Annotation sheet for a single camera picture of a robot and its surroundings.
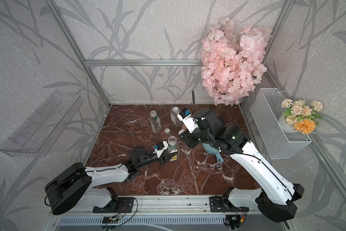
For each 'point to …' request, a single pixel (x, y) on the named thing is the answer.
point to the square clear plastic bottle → (175, 120)
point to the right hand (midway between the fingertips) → (183, 132)
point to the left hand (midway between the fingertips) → (175, 150)
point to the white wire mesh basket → (280, 143)
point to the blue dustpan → (212, 150)
